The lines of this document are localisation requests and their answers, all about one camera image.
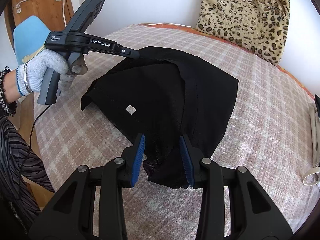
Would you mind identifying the black garment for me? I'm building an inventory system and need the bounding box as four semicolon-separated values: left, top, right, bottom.
81;47;239;189

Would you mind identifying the left forearm with black cuff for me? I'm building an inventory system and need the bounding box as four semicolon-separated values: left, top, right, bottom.
1;67;24;117

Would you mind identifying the pile of light clothes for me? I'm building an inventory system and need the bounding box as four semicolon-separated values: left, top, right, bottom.
302;103;319;186

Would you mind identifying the left hand in white glove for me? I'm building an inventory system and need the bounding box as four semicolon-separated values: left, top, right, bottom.
16;49;88;96

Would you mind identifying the pink plaid bed cover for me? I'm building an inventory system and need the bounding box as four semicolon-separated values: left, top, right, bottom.
34;25;319;239

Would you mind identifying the grey striped trousers leg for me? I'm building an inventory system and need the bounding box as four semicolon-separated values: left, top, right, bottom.
1;116;55;231

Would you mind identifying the leopard print cushion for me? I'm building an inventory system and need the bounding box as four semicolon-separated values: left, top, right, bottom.
195;0;290;66

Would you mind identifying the silver door handle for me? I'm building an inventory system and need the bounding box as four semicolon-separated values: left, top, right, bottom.
16;2;22;14

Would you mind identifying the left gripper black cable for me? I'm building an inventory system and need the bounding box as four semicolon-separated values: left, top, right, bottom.
17;103;51;193

